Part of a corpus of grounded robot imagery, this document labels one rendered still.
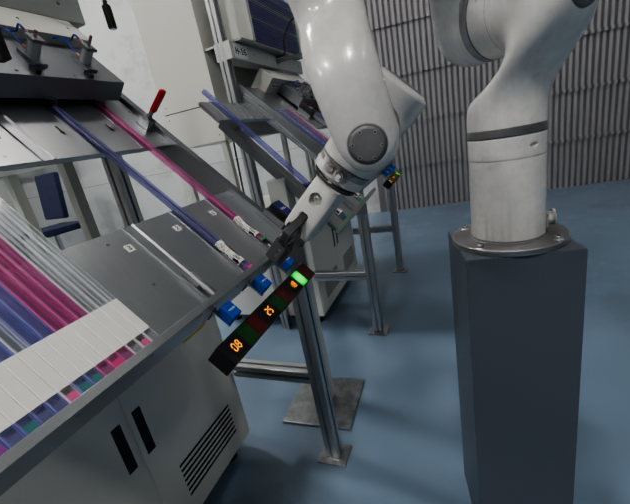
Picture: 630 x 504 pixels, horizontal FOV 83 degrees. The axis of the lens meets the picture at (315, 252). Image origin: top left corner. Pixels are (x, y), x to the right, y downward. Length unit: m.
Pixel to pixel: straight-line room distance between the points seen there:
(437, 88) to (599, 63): 1.40
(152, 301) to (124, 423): 0.41
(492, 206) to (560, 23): 0.26
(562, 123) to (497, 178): 3.69
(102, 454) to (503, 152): 0.93
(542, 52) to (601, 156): 3.92
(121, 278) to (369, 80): 0.43
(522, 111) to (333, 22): 0.32
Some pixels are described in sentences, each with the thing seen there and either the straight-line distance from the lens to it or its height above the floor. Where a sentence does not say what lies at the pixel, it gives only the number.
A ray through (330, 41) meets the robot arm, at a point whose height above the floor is 1.04.
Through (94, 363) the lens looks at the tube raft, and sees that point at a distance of 0.49.
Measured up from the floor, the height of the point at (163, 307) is 0.75.
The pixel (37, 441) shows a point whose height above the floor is 0.73.
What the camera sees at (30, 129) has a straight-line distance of 0.84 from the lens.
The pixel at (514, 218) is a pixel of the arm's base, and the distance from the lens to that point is 0.67.
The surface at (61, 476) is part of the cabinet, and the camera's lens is 0.88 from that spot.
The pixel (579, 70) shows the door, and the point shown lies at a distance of 4.38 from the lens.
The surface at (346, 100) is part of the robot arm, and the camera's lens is 0.42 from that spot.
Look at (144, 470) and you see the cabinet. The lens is 1.01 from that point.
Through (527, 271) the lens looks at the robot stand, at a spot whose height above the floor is 0.67.
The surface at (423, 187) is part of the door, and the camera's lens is 4.07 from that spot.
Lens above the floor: 0.94
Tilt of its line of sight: 18 degrees down
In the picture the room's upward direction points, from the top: 11 degrees counter-clockwise
